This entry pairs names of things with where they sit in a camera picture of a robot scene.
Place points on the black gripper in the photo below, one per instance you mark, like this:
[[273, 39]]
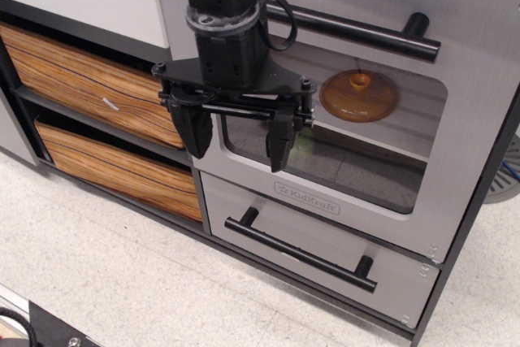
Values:
[[235, 75]]

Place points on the grey toy oven door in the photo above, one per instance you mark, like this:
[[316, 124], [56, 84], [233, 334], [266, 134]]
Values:
[[406, 180]]

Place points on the black oven door handle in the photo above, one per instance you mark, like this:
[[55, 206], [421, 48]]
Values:
[[410, 41]]

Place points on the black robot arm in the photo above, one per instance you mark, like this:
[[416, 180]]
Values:
[[226, 17]]

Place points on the white oven shelf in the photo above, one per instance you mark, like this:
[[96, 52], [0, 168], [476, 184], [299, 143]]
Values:
[[411, 139]]

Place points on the green toy bell pepper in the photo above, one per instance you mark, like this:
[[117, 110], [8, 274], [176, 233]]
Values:
[[303, 144]]

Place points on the lower wood-pattern storage bin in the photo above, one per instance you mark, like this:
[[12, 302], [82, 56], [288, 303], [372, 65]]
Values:
[[93, 156]]

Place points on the wood-pattern storage bin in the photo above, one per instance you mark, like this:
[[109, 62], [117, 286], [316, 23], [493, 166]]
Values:
[[93, 156], [109, 92]]

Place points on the amber pot lid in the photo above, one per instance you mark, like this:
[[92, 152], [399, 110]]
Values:
[[359, 96]]

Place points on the upper wood-pattern storage bin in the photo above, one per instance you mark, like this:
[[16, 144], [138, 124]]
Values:
[[109, 92]]

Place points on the grey lower drawer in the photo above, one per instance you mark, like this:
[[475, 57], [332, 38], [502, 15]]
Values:
[[403, 284]]

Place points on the grey round base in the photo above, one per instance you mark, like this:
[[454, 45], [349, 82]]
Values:
[[505, 184]]

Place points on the black drawer handle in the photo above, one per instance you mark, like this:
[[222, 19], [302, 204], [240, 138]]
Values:
[[358, 277]]

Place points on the black toy kitchen frame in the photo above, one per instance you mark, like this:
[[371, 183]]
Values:
[[129, 277]]

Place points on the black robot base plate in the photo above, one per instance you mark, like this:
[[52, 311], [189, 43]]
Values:
[[52, 331]]

